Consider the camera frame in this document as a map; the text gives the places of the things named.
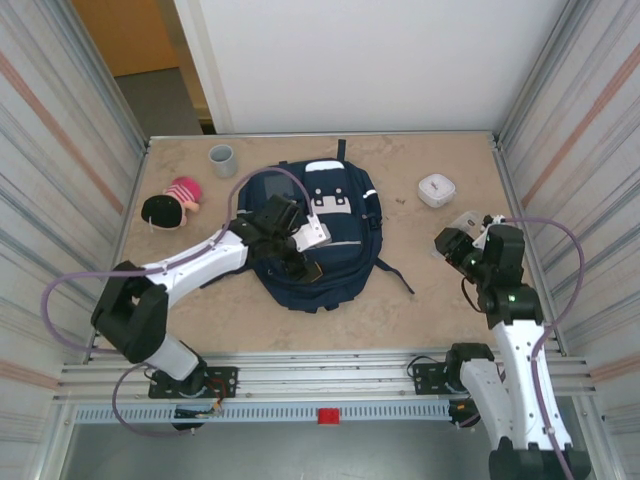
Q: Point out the navy blue backpack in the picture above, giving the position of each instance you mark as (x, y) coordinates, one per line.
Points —
(345, 260)

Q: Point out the doll with pink striped hat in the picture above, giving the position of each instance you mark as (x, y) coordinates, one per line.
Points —
(162, 212)

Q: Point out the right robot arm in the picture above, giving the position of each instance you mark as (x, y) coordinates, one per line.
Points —
(520, 360)

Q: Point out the white earbuds case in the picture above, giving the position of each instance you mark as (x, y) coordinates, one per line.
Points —
(436, 189)

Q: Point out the grey cup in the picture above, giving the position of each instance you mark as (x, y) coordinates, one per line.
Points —
(222, 161)

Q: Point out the red block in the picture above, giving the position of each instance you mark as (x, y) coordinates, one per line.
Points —
(329, 416)

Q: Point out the blue binder clip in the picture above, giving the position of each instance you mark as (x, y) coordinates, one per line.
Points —
(550, 411)

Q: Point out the brown wooden door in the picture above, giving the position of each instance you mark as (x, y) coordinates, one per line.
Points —
(125, 35)

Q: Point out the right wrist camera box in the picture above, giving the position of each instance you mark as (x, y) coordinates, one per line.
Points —
(492, 222)

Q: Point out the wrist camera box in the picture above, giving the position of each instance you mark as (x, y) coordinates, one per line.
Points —
(492, 222)
(314, 234)

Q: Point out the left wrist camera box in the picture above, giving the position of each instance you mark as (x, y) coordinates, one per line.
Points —
(314, 234)

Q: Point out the aluminium mounting rail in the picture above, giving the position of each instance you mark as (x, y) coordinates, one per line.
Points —
(325, 372)

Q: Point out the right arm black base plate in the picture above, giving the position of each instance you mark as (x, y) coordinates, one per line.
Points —
(422, 372)

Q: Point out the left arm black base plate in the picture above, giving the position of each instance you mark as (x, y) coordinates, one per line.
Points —
(227, 375)

